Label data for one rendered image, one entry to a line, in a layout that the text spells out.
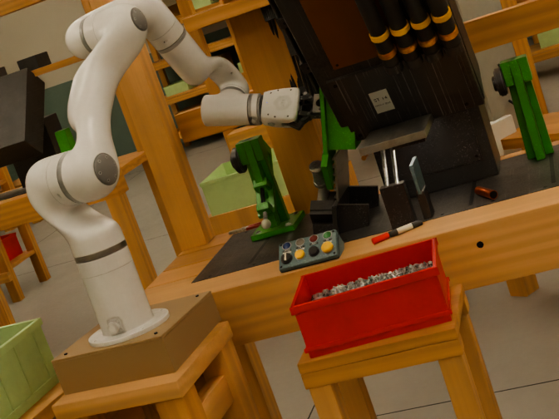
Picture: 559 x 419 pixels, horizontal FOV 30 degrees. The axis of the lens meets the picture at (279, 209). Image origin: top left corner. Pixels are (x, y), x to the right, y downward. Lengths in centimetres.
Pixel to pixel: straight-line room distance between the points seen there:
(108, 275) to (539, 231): 96
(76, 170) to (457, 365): 89
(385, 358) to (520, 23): 120
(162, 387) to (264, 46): 116
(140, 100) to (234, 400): 106
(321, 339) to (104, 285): 49
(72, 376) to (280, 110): 88
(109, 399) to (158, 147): 107
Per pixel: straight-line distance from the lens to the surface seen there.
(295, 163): 305
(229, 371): 244
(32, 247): 823
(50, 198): 233
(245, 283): 253
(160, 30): 262
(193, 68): 268
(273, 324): 255
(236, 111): 275
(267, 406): 335
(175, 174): 315
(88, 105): 236
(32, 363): 266
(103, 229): 230
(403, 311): 214
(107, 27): 243
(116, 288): 231
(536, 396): 362
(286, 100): 274
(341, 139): 263
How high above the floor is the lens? 155
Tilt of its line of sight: 12 degrees down
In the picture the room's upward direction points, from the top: 19 degrees counter-clockwise
